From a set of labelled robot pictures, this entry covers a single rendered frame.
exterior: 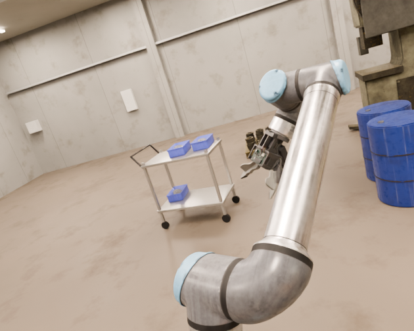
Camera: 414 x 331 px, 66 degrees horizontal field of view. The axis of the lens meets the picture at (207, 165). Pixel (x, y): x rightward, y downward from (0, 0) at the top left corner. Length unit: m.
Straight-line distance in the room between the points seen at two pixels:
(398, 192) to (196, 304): 3.09
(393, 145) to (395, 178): 0.33
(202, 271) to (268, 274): 0.14
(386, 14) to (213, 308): 5.45
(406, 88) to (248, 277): 5.82
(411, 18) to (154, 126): 7.86
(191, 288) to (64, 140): 11.94
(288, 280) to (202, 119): 10.21
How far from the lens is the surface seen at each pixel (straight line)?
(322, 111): 0.80
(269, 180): 1.04
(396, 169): 3.49
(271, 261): 0.59
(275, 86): 0.93
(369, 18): 5.76
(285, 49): 10.54
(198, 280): 0.66
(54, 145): 12.74
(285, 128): 1.03
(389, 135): 3.38
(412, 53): 6.24
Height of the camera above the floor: 1.76
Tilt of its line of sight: 16 degrees down
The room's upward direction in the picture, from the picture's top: 17 degrees counter-clockwise
